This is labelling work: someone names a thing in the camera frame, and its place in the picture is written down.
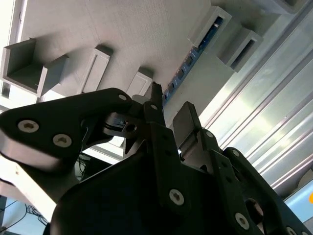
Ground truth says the RAM stick with black chips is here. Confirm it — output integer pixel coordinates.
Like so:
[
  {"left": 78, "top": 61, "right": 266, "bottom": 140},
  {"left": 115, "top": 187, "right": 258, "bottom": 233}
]
[{"left": 162, "top": 16, "right": 226, "bottom": 102}]

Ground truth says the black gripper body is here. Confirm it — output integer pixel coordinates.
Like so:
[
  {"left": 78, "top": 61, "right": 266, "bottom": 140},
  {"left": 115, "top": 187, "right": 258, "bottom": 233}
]
[{"left": 50, "top": 149, "right": 235, "bottom": 235}]

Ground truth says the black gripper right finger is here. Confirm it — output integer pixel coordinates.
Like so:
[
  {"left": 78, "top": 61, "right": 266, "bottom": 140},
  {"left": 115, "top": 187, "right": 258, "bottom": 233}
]
[{"left": 172, "top": 101, "right": 313, "bottom": 235}]

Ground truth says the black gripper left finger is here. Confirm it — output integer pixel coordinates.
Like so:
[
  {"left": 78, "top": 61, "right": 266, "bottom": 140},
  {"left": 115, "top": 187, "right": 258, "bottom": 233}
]
[{"left": 0, "top": 82, "right": 193, "bottom": 216}]

